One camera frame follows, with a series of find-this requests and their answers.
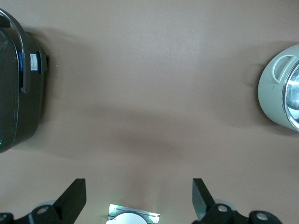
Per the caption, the black rice cooker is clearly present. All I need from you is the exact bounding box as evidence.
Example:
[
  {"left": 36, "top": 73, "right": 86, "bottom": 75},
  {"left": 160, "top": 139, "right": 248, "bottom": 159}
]
[{"left": 0, "top": 8, "right": 50, "bottom": 154}]

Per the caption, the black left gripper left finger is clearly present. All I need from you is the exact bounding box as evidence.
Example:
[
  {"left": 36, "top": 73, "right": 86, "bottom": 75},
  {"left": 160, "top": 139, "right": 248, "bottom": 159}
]
[{"left": 0, "top": 178, "right": 87, "bottom": 224}]

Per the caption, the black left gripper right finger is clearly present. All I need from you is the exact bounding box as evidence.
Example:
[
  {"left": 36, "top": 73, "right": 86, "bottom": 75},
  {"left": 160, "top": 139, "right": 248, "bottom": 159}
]
[{"left": 192, "top": 178, "right": 281, "bottom": 224}]

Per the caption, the steel pot with white handles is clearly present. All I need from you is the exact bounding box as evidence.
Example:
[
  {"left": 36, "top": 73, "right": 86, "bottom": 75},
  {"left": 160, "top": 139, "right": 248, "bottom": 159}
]
[{"left": 257, "top": 43, "right": 299, "bottom": 133}]

